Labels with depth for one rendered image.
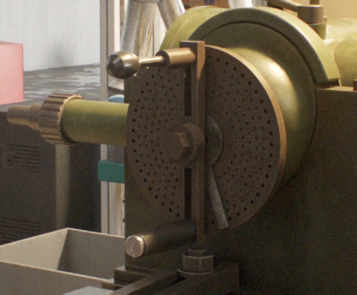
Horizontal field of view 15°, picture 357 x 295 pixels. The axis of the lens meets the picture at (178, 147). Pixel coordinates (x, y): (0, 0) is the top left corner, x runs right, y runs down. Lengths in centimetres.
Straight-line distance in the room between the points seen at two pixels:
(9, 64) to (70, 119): 432
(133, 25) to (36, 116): 237
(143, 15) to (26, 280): 88
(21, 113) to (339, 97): 38
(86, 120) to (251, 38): 20
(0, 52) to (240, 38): 439
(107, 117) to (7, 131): 292
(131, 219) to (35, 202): 281
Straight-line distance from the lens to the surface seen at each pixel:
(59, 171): 424
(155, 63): 124
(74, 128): 144
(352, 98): 132
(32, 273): 343
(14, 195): 435
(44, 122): 146
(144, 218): 148
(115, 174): 402
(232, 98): 129
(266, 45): 136
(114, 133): 141
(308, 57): 134
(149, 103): 135
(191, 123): 130
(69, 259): 389
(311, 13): 141
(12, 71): 577
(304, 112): 134
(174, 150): 128
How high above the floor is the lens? 137
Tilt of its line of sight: 9 degrees down
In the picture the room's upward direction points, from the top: straight up
